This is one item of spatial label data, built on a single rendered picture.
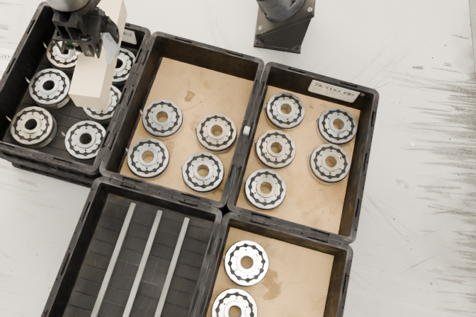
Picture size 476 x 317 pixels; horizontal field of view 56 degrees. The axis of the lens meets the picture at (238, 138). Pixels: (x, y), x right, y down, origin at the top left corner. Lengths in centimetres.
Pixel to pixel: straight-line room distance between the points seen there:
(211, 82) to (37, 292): 70
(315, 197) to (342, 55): 53
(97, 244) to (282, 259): 44
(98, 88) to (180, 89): 34
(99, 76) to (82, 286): 48
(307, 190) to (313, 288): 23
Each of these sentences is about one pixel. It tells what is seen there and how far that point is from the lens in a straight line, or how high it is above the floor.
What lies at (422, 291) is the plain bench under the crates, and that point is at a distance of 136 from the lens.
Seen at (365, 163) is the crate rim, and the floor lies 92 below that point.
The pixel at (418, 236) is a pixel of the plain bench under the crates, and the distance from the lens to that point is 137.
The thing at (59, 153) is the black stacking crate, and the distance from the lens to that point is 121.
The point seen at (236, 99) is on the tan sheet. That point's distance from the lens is 121.
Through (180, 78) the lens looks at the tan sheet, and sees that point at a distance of 124.
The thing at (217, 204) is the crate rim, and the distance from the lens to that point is 102.
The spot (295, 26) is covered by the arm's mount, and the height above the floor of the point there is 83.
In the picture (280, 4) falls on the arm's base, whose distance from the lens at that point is 131.
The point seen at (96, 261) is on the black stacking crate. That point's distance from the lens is 113.
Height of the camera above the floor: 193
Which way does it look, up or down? 70 degrees down
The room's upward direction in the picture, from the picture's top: 12 degrees clockwise
